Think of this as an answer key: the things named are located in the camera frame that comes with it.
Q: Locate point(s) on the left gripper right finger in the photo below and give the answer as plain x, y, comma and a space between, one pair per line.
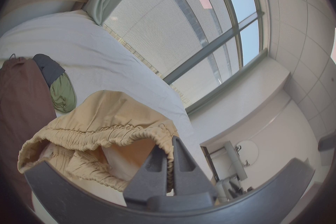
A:
187, 178

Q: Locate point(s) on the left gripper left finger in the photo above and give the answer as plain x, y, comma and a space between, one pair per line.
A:
151, 178

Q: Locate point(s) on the tan shorts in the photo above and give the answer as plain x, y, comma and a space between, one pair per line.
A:
118, 112

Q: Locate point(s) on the bed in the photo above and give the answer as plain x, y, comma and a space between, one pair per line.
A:
91, 47

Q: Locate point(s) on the green garment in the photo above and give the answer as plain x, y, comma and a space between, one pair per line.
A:
61, 94

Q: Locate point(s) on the window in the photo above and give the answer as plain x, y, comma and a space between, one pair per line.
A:
183, 34

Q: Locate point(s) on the brown garment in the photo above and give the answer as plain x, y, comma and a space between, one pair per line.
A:
21, 112

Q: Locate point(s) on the black garment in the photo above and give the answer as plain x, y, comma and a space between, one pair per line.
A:
47, 65

